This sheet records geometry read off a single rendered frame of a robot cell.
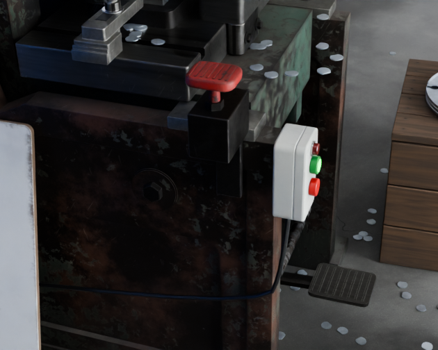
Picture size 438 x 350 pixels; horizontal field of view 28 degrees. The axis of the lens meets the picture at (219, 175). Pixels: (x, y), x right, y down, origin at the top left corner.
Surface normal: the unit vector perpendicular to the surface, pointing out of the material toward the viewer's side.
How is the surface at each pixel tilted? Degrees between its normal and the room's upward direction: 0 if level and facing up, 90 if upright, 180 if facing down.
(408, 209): 90
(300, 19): 0
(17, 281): 78
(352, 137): 0
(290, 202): 90
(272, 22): 0
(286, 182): 90
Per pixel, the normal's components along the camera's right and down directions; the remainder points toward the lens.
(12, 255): -0.31, 0.33
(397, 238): -0.28, 0.53
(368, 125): -0.02, -0.84
